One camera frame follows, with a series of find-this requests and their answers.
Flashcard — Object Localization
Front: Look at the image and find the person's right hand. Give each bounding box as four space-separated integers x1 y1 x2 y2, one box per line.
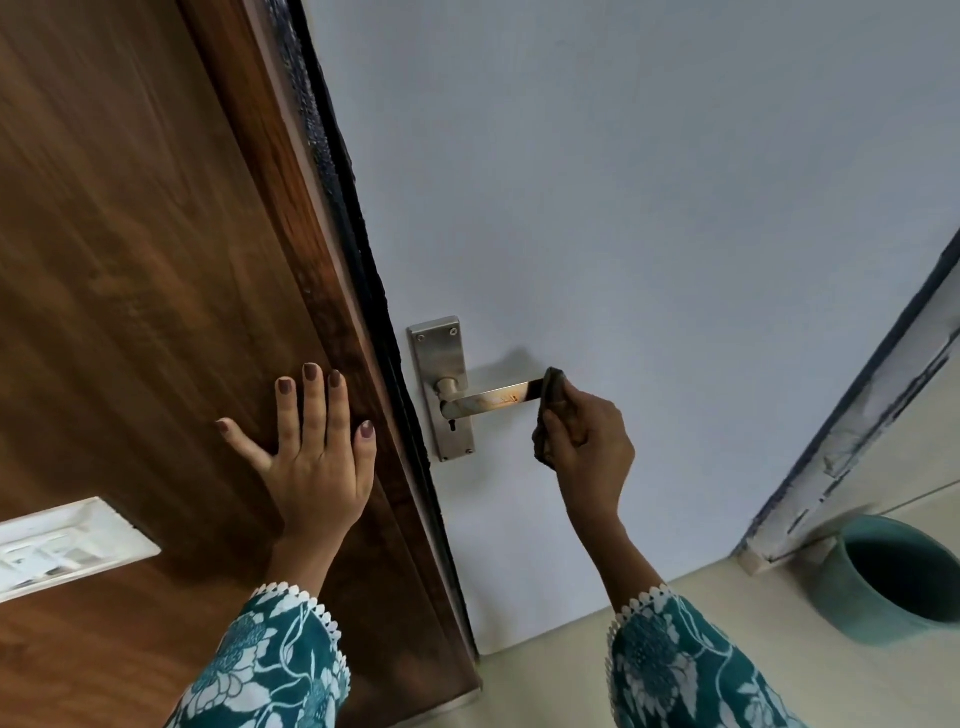
535 377 638 528

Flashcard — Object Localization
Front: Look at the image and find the person's left hand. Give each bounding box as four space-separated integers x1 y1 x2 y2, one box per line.
216 363 378 557

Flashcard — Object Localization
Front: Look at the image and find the dark brown cleaning cloth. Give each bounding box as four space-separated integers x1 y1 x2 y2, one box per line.
531 366 576 471

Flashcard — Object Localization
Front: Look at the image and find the person's left forearm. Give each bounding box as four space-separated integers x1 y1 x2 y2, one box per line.
166 536 354 728

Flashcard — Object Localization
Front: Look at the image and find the person's right forearm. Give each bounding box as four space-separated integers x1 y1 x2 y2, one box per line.
564 510 810 728

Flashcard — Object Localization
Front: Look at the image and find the brown wooden panel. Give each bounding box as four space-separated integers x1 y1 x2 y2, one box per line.
0 0 483 728

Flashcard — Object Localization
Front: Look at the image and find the black door edge strip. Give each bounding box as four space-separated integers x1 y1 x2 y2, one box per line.
268 0 483 665

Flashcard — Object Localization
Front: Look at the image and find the white door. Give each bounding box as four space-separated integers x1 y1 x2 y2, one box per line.
300 0 960 660

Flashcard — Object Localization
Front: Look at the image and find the teal bucket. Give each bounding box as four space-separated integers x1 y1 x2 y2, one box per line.
813 513 960 648

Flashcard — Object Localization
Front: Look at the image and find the steel door handle lever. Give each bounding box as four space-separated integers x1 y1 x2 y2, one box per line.
437 377 548 422

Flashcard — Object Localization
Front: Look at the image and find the steel door handle backplate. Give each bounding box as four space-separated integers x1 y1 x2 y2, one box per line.
406 315 477 464

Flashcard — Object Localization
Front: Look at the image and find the white switch plate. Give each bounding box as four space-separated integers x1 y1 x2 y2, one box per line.
0 495 163 606

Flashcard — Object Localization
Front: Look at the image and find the white peeling door frame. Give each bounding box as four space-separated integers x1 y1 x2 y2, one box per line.
733 225 960 577

